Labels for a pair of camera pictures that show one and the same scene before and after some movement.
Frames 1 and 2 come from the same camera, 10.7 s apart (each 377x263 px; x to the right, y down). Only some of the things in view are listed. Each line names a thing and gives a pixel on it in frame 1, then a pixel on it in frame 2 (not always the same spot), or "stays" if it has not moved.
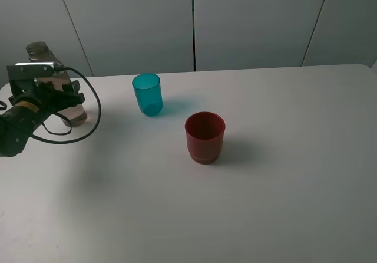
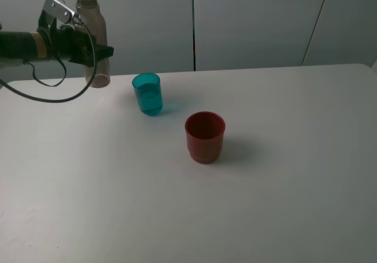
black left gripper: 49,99 → 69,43
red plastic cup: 204,131 stays
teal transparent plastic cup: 148,89 stays
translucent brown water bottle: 39,52 → 89,13
